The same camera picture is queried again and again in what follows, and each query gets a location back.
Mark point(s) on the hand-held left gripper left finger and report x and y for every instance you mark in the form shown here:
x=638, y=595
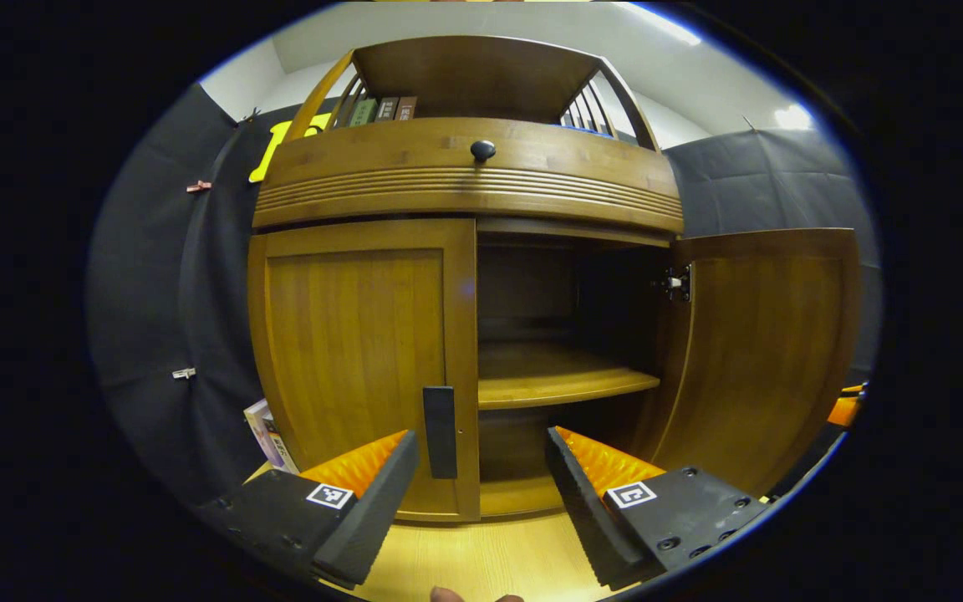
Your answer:
x=373, y=510

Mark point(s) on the white book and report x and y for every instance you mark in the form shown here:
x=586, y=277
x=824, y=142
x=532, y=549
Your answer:
x=268, y=435

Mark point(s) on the wooden shoe cabinet door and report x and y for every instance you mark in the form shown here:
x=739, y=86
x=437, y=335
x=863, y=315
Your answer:
x=348, y=351
x=757, y=359

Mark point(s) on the wooden double-door shoe cabinet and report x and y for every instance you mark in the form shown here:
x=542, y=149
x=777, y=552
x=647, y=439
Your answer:
x=465, y=75

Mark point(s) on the wooden drawer with black knob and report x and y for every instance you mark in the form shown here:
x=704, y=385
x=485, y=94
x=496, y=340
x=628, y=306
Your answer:
x=381, y=167

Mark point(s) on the green book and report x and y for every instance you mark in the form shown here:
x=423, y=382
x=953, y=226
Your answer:
x=363, y=112

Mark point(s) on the dark cloth clip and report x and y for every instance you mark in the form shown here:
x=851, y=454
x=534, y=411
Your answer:
x=252, y=114

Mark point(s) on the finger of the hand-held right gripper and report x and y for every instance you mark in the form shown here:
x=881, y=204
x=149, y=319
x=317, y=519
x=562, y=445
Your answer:
x=845, y=410

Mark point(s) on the red clip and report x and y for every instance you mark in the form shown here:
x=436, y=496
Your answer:
x=199, y=186

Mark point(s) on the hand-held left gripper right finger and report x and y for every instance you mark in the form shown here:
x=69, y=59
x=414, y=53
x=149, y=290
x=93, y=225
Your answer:
x=586, y=518

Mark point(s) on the brown book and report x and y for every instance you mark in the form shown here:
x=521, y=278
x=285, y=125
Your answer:
x=405, y=108

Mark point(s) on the wooden inner cabinet shelf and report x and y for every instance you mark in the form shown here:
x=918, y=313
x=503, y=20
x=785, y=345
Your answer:
x=548, y=376

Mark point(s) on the grey-brown book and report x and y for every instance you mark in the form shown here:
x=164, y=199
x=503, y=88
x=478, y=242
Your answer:
x=386, y=109

